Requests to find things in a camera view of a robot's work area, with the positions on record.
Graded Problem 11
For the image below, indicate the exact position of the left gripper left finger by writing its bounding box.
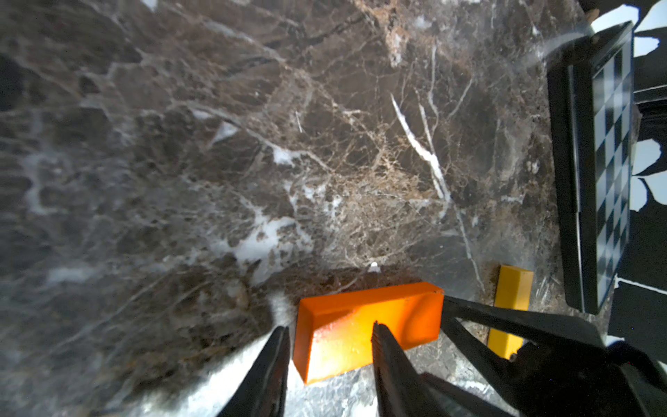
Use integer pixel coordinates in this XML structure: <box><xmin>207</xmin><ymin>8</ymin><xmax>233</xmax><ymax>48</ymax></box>
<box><xmin>217</xmin><ymin>326</ymin><xmax>290</xmax><ymax>417</ymax></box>

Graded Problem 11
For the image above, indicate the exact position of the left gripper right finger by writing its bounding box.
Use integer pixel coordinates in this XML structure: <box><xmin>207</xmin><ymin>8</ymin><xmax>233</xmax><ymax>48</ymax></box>
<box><xmin>371</xmin><ymin>321</ymin><xmax>452</xmax><ymax>416</ymax></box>

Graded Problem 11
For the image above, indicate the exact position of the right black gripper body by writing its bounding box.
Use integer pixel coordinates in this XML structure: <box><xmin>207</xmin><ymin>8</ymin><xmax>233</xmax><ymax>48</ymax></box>
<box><xmin>441</xmin><ymin>296</ymin><xmax>666</xmax><ymax>416</ymax></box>

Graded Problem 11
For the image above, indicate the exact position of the orange block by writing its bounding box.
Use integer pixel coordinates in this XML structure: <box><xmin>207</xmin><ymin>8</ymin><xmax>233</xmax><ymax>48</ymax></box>
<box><xmin>293</xmin><ymin>283</ymin><xmax>445</xmax><ymax>385</ymax></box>

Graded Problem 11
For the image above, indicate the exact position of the yellow block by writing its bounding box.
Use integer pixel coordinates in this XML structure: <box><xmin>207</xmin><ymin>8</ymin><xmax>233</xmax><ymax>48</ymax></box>
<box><xmin>487</xmin><ymin>265</ymin><xmax>533</xmax><ymax>360</ymax></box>

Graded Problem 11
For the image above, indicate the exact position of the black white checkerboard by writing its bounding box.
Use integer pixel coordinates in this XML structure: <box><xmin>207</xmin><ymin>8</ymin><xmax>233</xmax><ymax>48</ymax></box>
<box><xmin>547</xmin><ymin>22</ymin><xmax>633</xmax><ymax>314</ymax></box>

